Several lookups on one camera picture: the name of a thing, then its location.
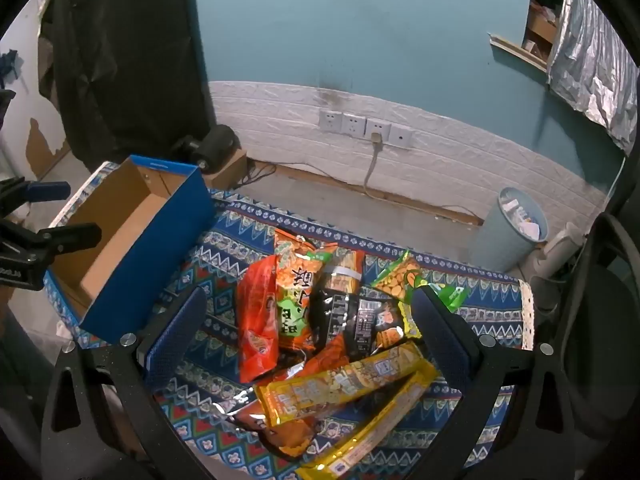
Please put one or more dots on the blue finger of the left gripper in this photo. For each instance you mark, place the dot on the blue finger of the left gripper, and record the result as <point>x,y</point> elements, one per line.
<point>41,192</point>
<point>67,239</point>

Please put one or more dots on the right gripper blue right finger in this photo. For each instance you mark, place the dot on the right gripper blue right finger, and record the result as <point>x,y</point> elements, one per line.
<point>448,339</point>

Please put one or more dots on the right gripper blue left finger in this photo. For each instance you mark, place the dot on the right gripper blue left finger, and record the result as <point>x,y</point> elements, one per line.
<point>168,335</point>

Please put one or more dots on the green peanut snack bag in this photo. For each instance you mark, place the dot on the green peanut snack bag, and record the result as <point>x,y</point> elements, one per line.
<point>402,278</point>

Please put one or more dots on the black snack bag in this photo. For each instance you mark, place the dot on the black snack bag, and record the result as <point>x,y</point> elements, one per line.
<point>369,321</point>

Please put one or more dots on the red-orange snack bag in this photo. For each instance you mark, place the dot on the red-orange snack bag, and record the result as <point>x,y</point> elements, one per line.
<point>257,313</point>

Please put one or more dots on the patterned blue tablecloth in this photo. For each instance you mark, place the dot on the patterned blue tablecloth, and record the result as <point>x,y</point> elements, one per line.
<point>101,422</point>

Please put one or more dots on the blue cardboard box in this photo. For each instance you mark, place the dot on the blue cardboard box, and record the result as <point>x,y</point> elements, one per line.
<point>150,212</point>

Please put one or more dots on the yellow snack pack upper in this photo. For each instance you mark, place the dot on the yellow snack pack upper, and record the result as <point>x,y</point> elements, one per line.
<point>300,397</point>

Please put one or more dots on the yellow snack pack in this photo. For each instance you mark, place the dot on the yellow snack pack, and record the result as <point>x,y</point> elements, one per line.
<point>300,397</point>
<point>347,453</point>

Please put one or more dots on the orange noodle snack bag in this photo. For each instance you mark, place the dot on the orange noodle snack bag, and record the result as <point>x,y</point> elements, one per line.
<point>343,273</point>

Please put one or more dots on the light blue trash bin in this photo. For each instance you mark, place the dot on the light blue trash bin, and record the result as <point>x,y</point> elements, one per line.
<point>513,228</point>

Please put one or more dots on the black chair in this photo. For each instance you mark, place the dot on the black chair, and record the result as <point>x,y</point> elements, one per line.
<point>598,337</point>

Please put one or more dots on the orange silver snack bag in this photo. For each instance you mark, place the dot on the orange silver snack bag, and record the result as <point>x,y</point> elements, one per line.
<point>244,410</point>

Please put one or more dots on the orange green snack bag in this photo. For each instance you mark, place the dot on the orange green snack bag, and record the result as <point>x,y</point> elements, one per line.
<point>299,266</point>

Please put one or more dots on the black curtain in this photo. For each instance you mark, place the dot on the black curtain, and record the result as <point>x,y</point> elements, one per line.
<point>128,75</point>

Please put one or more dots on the yellow snack pack lower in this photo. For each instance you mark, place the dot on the yellow snack pack lower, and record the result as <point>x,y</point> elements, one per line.
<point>347,453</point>

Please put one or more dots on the small cardboard box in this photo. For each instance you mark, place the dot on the small cardboard box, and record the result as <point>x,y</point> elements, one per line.
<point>233,171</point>

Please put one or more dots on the black round device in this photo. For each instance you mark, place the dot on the black round device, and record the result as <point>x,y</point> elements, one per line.
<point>210,153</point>

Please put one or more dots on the silver foil curtain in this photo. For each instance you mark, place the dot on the silver foil curtain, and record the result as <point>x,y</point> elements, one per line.
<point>590,69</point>

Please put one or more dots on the white wall socket strip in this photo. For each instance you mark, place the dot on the white wall socket strip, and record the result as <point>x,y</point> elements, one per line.
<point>363,128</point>

